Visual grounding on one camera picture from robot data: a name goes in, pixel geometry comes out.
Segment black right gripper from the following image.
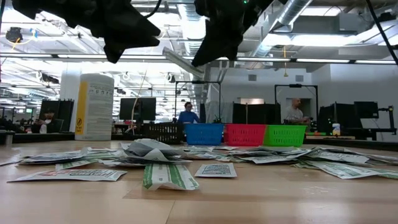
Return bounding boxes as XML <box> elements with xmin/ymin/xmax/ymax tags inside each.
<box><xmin>191</xmin><ymin>0</ymin><xmax>250</xmax><ymax>68</ymax></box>

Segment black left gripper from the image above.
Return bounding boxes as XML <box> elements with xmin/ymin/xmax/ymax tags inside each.
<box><xmin>62</xmin><ymin>0</ymin><xmax>162</xmax><ymax>65</ymax></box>

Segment long plain white packet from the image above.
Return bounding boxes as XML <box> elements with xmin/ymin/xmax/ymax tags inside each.
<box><xmin>162</xmin><ymin>46</ymin><xmax>206</xmax><ymax>78</ymax></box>

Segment long ceiling light strip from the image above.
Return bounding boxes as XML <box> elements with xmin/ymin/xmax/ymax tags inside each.
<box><xmin>295</xmin><ymin>58</ymin><xmax>353</xmax><ymax>64</ymax></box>
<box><xmin>354</xmin><ymin>59</ymin><xmax>398</xmax><ymax>65</ymax></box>
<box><xmin>0</xmin><ymin>53</ymin><xmax>53</xmax><ymax>59</ymax></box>
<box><xmin>238</xmin><ymin>57</ymin><xmax>292</xmax><ymax>63</ymax></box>

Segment grey fabric cover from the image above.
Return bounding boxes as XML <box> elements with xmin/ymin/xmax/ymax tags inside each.
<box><xmin>205</xmin><ymin>101</ymin><xmax>233</xmax><ymax>124</ymax></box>

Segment person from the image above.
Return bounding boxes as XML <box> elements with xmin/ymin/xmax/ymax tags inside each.
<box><xmin>284</xmin><ymin>98</ymin><xmax>312</xmax><ymax>125</ymax></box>
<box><xmin>177</xmin><ymin>101</ymin><xmax>201</xmax><ymax>124</ymax></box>
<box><xmin>30</xmin><ymin>108</ymin><xmax>65</xmax><ymax>134</ymax></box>

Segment black partition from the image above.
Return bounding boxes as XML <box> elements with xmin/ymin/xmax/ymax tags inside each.
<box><xmin>232</xmin><ymin>102</ymin><xmax>282</xmax><ymax>125</ymax></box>

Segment blue slotted plastic basket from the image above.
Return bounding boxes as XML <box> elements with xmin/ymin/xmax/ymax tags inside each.
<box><xmin>185</xmin><ymin>123</ymin><xmax>225</xmax><ymax>146</ymax></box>

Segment white wipes canister yellow label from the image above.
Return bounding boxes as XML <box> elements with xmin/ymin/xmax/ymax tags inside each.
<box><xmin>74</xmin><ymin>73</ymin><xmax>115</xmax><ymax>141</ymax></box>

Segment red slotted plastic basket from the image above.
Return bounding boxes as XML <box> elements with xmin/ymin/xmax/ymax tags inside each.
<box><xmin>223</xmin><ymin>123</ymin><xmax>267</xmax><ymax>147</ymax></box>

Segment black slotted plastic basket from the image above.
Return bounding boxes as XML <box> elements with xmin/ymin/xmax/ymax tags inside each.
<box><xmin>142</xmin><ymin>123</ymin><xmax>185</xmax><ymax>145</ymax></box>

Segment green slotted plastic basket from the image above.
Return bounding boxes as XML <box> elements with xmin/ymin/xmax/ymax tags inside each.
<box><xmin>263</xmin><ymin>124</ymin><xmax>308</xmax><ymax>147</ymax></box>

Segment white packet black print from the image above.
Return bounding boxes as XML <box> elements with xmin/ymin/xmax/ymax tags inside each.
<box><xmin>120</xmin><ymin>138</ymin><xmax>187</xmax><ymax>159</ymax></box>

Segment black standing panels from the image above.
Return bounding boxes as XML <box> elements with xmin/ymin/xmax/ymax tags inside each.
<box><xmin>39</xmin><ymin>99</ymin><xmax>75</xmax><ymax>133</ymax></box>

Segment black ceiling device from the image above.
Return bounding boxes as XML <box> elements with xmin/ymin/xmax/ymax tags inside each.
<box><xmin>5</xmin><ymin>27</ymin><xmax>24</xmax><ymax>44</ymax></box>

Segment wooden board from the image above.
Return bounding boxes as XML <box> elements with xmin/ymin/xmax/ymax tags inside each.
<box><xmin>305</xmin><ymin>134</ymin><xmax>356</xmax><ymax>141</ymax></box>

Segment white packet navy print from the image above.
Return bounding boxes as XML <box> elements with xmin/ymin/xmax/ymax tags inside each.
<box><xmin>18</xmin><ymin>148</ymin><xmax>91</xmax><ymax>165</ymax></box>

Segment white packet red print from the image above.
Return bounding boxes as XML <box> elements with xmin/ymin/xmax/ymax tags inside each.
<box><xmin>7</xmin><ymin>169</ymin><xmax>127</xmax><ymax>183</ymax></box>

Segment grey cup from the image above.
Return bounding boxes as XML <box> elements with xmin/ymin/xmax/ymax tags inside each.
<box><xmin>3</xmin><ymin>130</ymin><xmax>16</xmax><ymax>146</ymax></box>

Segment black diagonal strut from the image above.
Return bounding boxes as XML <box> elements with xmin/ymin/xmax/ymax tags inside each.
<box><xmin>365</xmin><ymin>0</ymin><xmax>398</xmax><ymax>66</ymax></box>

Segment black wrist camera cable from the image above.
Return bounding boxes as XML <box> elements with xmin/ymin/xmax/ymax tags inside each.
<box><xmin>145</xmin><ymin>0</ymin><xmax>163</xmax><ymax>18</ymax></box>

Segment black rig frame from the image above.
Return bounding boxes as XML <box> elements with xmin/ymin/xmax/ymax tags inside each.
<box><xmin>274</xmin><ymin>83</ymin><xmax>320</xmax><ymax>125</ymax></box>
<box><xmin>175</xmin><ymin>80</ymin><xmax>222</xmax><ymax>124</ymax></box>

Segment yellow hanging cord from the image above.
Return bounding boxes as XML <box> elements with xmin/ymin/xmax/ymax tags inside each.
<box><xmin>282</xmin><ymin>46</ymin><xmax>289</xmax><ymax>78</ymax></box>

